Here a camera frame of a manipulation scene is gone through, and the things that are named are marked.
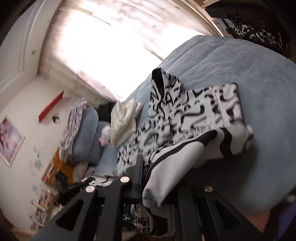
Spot black white graffiti jacket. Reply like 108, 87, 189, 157
90, 67, 254, 237

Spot black white patterned clothes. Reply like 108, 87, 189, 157
233, 23, 287, 54

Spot blue grey pillow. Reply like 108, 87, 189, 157
69, 107, 109, 166

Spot floral folded quilt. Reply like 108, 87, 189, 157
59, 98, 87, 163

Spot pink white plush toy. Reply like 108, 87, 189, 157
98, 125, 111, 147

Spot cream folded puffer jacket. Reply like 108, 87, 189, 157
110, 99, 143, 148

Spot black knitted garment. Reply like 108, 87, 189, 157
96, 102, 116, 123

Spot sheer floral curtain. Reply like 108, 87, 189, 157
39, 1, 221, 103

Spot wooden shelf desk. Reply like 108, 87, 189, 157
194, 0, 296, 38

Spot cartoon face wall sticker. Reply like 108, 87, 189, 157
52, 113, 61, 124

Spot pink framed wall picture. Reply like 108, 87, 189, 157
1, 116, 25, 168

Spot red wall shelf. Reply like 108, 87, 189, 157
38, 91, 64, 123

